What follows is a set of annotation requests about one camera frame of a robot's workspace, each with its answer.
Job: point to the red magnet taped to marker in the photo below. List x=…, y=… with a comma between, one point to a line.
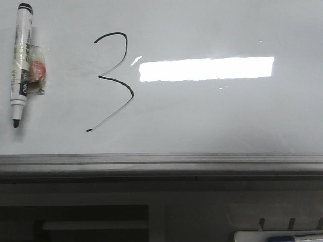
x=38, y=72

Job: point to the white black whiteboard marker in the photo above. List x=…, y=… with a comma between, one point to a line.
x=21, y=61

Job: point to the white glossy whiteboard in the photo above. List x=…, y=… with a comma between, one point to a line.
x=169, y=76

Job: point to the grey metal hook left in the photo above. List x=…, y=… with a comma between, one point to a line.
x=261, y=224

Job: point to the grey metal hook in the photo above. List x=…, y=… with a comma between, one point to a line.
x=291, y=224
x=261, y=224

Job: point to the grey metal hook middle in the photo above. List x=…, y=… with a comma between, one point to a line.
x=291, y=224

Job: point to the blue capped marker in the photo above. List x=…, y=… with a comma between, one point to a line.
x=297, y=238

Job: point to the grey aluminium whiteboard frame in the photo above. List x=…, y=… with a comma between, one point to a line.
x=97, y=166

